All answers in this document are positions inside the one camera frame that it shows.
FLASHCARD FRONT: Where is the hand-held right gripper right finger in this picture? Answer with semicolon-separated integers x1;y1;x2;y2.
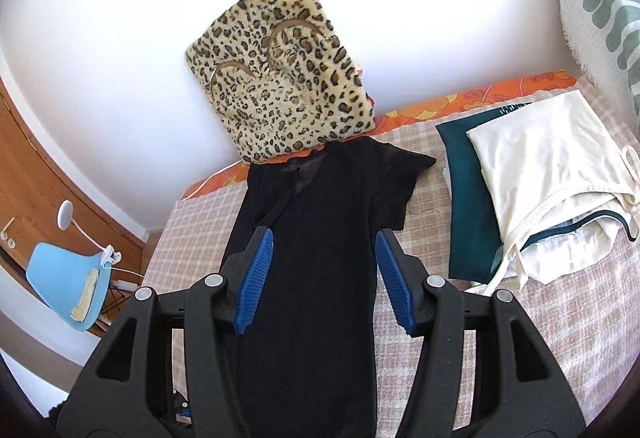
374;228;587;438

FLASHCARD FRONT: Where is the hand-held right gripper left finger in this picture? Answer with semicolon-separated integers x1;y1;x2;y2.
56;225;275;438

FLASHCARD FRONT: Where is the black t-shirt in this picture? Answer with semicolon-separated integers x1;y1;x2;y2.
220;138;437;438

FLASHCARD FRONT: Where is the dark green garment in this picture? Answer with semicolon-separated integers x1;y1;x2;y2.
436;104;533;283

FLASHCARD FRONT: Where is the pink plaid blanket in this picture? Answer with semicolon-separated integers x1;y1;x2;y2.
145;78;640;438

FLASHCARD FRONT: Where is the beige cloth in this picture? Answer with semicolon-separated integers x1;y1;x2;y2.
71;268;101;323

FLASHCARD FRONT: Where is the orange floral bed sheet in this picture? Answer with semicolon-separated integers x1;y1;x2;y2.
181;70;578;200

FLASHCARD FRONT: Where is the leopard print fur bag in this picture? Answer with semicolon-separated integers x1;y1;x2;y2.
184;0;377;164

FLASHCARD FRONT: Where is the white garment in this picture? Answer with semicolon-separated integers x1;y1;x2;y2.
465;91;640;294

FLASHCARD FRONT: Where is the light blue chair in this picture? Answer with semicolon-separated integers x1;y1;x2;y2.
26;242;121;333

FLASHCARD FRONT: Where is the white desk lamp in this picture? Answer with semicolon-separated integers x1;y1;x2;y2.
56;199;121;269

